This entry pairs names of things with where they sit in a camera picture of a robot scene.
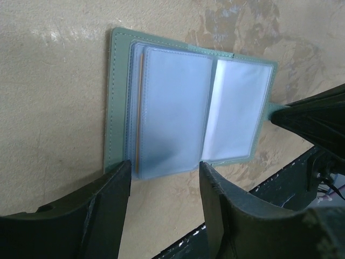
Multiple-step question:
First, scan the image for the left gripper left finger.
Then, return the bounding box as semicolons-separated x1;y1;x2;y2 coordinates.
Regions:
1;160;132;258

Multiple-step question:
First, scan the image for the tan credit card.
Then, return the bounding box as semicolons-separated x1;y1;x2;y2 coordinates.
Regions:
135;53;143;173

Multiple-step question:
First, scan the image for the sage green card holder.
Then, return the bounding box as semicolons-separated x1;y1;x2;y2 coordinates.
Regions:
103;28;277;180

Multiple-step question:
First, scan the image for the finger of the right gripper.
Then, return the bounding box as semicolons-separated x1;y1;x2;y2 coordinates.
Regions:
270;84;344;151

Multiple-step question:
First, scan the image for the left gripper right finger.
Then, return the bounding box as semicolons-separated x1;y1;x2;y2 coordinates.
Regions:
199;162;344;258

